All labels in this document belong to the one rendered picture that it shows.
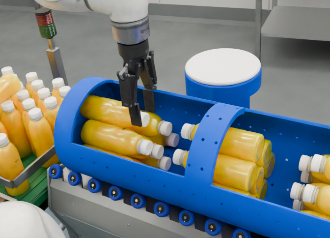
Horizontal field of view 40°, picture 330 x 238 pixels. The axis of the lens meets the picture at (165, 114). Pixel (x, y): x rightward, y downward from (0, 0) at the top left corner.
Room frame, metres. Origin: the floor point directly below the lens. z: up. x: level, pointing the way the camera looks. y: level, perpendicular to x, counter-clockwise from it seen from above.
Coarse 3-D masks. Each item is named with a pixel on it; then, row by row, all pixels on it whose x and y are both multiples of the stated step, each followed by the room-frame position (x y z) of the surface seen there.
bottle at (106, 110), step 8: (88, 96) 1.13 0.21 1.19; (96, 96) 1.12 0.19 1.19; (88, 104) 1.10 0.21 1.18; (96, 104) 1.09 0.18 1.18; (104, 104) 1.08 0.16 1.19; (112, 104) 1.07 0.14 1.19; (120, 104) 1.06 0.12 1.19; (80, 112) 1.10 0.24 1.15; (88, 112) 1.09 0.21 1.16; (96, 112) 1.07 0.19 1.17; (104, 112) 1.06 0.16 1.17; (112, 112) 1.05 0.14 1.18; (120, 112) 1.04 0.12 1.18; (128, 112) 1.03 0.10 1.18; (104, 120) 1.06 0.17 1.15; (112, 120) 1.04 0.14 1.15; (120, 120) 1.03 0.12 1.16; (128, 120) 1.02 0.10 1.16
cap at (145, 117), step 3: (141, 114) 1.02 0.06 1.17; (144, 114) 1.02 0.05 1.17; (147, 114) 1.03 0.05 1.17; (141, 117) 1.02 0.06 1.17; (144, 117) 1.02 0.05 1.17; (147, 117) 1.03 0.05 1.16; (141, 120) 1.01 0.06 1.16; (144, 120) 1.02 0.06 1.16; (147, 120) 1.03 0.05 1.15; (144, 123) 1.02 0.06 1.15; (147, 123) 1.03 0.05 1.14; (141, 126) 1.02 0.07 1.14; (144, 126) 1.01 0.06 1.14
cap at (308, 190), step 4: (308, 184) 0.74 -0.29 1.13; (304, 188) 0.73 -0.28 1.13; (308, 188) 0.72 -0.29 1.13; (312, 188) 0.72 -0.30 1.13; (304, 192) 0.72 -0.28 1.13; (308, 192) 0.71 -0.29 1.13; (312, 192) 0.71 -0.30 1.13; (304, 196) 0.71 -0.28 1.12; (308, 196) 0.71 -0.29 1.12; (304, 200) 0.71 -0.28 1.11; (308, 200) 0.71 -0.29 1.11
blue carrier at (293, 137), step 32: (160, 96) 1.12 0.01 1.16; (64, 128) 1.01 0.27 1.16; (224, 128) 0.84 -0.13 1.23; (256, 128) 0.98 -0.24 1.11; (288, 128) 0.93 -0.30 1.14; (320, 128) 0.86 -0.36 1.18; (64, 160) 1.01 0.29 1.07; (96, 160) 0.94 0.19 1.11; (128, 160) 0.89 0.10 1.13; (192, 160) 0.81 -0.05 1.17; (288, 160) 0.93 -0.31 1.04; (160, 192) 0.84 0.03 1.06; (192, 192) 0.78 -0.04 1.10; (224, 192) 0.74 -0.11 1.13; (288, 192) 0.87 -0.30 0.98; (256, 224) 0.70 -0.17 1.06; (288, 224) 0.66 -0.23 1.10; (320, 224) 0.63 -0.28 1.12
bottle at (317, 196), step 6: (318, 186) 0.73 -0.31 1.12; (324, 186) 0.72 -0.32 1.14; (318, 192) 0.71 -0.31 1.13; (324, 192) 0.70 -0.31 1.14; (312, 198) 0.70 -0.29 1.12; (318, 198) 0.70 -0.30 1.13; (324, 198) 0.69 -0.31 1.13; (312, 204) 0.70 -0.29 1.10; (318, 204) 0.69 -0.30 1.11; (324, 204) 0.68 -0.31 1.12; (324, 210) 0.68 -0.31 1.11
